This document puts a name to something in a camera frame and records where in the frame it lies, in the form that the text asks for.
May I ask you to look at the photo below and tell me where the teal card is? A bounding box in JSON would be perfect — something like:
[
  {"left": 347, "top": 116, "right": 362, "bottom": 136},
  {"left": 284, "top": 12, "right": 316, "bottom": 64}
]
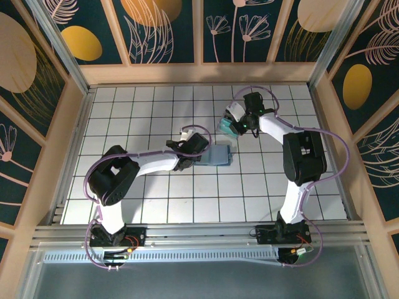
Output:
[{"left": 216, "top": 119, "right": 239, "bottom": 138}]

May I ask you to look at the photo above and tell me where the aluminium side rail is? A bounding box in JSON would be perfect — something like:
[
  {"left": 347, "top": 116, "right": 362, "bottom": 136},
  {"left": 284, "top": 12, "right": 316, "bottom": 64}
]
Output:
[
  {"left": 308, "top": 83, "right": 365, "bottom": 224},
  {"left": 49, "top": 88, "right": 96, "bottom": 225}
]

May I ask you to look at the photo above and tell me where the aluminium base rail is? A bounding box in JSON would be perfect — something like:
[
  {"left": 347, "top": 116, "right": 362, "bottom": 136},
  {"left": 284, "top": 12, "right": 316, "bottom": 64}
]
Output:
[{"left": 29, "top": 222, "right": 370, "bottom": 252}]

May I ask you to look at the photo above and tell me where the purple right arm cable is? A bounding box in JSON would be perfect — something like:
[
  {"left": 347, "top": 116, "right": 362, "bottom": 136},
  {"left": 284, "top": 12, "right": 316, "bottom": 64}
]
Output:
[{"left": 232, "top": 86, "right": 350, "bottom": 268}]

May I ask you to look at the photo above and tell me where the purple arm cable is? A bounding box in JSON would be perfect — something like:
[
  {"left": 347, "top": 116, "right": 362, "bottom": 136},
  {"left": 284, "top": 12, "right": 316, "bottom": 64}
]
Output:
[
  {"left": 84, "top": 124, "right": 213, "bottom": 270},
  {"left": 232, "top": 86, "right": 350, "bottom": 268}
]

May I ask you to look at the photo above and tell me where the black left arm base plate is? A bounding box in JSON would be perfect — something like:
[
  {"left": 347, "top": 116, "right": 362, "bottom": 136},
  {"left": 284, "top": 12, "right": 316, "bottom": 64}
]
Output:
[{"left": 89, "top": 226, "right": 147, "bottom": 250}]

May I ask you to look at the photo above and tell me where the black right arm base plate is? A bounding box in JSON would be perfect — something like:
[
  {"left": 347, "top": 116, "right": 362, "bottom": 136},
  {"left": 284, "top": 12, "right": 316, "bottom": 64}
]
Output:
[{"left": 254, "top": 224, "right": 312, "bottom": 247}]

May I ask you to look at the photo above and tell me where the aluminium corner post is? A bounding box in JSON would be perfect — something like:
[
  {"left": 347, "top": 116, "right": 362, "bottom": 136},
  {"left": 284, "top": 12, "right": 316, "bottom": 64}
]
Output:
[
  {"left": 307, "top": 0, "right": 364, "bottom": 90},
  {"left": 26, "top": 0, "right": 94, "bottom": 96}
]

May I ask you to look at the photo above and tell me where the slotted grey cable duct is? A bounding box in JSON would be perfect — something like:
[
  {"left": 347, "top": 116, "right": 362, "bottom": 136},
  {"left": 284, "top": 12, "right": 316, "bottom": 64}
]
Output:
[{"left": 42, "top": 250, "right": 281, "bottom": 265}]

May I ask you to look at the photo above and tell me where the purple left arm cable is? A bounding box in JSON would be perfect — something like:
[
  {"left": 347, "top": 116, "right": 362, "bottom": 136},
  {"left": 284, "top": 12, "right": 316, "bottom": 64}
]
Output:
[{"left": 84, "top": 124, "right": 213, "bottom": 270}]

